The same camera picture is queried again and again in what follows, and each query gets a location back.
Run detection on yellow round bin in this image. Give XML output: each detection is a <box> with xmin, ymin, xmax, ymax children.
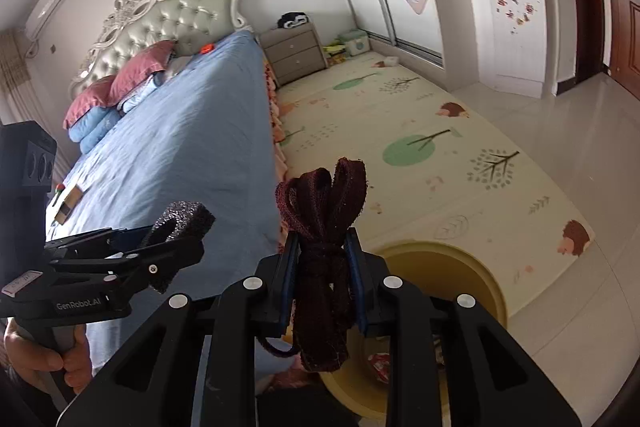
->
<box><xmin>320</xmin><ymin>241</ymin><xmax>508</xmax><ymax>420</ymax></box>

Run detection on white cabinet with stickers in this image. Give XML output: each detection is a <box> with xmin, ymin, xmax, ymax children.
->
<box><xmin>457</xmin><ymin>0</ymin><xmax>553</xmax><ymax>100</ymax></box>

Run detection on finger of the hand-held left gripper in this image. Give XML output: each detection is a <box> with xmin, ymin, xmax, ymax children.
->
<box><xmin>116</xmin><ymin>236</ymin><xmax>206</xmax><ymax>294</ymax></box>
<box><xmin>45</xmin><ymin>224</ymin><xmax>156</xmax><ymax>259</ymax></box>

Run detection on yellow box with dark label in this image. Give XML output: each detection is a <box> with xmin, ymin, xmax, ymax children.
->
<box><xmin>54</xmin><ymin>188</ymin><xmax>85</xmax><ymax>225</ymax></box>

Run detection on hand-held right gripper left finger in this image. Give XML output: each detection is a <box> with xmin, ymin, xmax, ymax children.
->
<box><xmin>60</xmin><ymin>229</ymin><xmax>301</xmax><ymax>427</ymax></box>

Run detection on bed with green tufted headboard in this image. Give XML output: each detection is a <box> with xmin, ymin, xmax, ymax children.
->
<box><xmin>45</xmin><ymin>0</ymin><xmax>293</xmax><ymax>375</ymax></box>

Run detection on pink bed skirt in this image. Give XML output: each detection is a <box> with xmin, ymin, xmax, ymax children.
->
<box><xmin>262</xmin><ymin>59</ymin><xmax>293</xmax><ymax>178</ymax></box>

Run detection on beige curtain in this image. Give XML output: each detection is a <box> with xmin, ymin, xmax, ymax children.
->
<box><xmin>0</xmin><ymin>29</ymin><xmax>28</xmax><ymax>125</ymax></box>

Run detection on large pink pillow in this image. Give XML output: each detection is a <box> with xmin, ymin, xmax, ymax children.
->
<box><xmin>110</xmin><ymin>39</ymin><xmax>177</xmax><ymax>105</ymax></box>

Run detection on green and white box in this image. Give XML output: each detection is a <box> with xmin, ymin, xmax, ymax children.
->
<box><xmin>337</xmin><ymin>29</ymin><xmax>371</xmax><ymax>56</ymax></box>

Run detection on tree print play mat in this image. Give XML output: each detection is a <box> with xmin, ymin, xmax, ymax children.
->
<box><xmin>272</xmin><ymin>52</ymin><xmax>598</xmax><ymax>323</ymax></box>

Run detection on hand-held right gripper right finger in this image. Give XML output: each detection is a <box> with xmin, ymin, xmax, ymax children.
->
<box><xmin>345</xmin><ymin>227</ymin><xmax>583</xmax><ymax>427</ymax></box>

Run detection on person's left hand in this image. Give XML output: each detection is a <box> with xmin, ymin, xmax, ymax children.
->
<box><xmin>2</xmin><ymin>322</ymin><xmax>94</xmax><ymax>404</ymax></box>

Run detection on folded light blue quilt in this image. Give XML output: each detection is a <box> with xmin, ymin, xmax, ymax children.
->
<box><xmin>117</xmin><ymin>69</ymin><xmax>171</xmax><ymax>112</ymax></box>

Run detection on white air conditioner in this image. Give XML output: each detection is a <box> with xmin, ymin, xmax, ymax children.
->
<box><xmin>24</xmin><ymin>0</ymin><xmax>76</xmax><ymax>42</ymax></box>

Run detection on grey nightstand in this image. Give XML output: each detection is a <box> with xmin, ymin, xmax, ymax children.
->
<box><xmin>258</xmin><ymin>25</ymin><xmax>328</xmax><ymax>88</ymax></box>

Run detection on small pink pillow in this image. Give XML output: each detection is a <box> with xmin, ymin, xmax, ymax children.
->
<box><xmin>62</xmin><ymin>74</ymin><xmax>118</xmax><ymax>130</ymax></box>

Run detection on yellow green toy pile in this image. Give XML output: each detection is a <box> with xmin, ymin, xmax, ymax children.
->
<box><xmin>322</xmin><ymin>42</ymin><xmax>348</xmax><ymax>66</ymax></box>

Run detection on black cloth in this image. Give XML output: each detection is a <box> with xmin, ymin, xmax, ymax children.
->
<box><xmin>277</xmin><ymin>12</ymin><xmax>310</xmax><ymax>30</ymax></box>

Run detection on brown door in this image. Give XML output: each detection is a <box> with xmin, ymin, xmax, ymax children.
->
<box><xmin>552</xmin><ymin>0</ymin><xmax>640</xmax><ymax>102</ymax></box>

